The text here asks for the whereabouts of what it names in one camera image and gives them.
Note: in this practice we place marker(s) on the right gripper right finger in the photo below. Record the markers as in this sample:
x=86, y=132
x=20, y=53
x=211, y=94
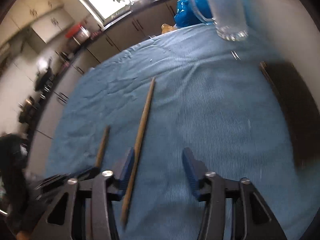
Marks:
x=251, y=216

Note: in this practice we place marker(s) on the dark wooden chopstick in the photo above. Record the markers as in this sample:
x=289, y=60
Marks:
x=139, y=140

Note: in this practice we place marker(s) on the wok with lid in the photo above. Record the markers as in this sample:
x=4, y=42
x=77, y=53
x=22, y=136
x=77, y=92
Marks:
x=44, y=73

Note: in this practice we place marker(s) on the red basin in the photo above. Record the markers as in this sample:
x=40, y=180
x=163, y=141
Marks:
x=74, y=29

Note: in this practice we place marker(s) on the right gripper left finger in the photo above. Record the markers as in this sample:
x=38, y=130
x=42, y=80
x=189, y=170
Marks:
x=82, y=208

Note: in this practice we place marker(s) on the silver rice cooker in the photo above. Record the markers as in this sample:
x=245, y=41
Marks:
x=82, y=35

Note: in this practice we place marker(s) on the blue plastic bag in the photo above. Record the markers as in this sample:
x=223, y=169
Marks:
x=184, y=13

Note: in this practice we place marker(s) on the blue towel table cloth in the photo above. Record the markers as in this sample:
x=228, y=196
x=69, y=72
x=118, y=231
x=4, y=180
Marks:
x=209, y=96

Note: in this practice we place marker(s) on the wooden chopstick angled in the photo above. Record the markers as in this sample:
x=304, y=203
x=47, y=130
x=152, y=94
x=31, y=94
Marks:
x=101, y=150

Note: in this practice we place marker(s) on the yellow plastic bag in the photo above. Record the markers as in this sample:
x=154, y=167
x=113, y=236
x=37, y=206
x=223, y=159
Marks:
x=167, y=28

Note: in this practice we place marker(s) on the clear glass mug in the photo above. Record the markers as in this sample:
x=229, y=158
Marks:
x=228, y=16

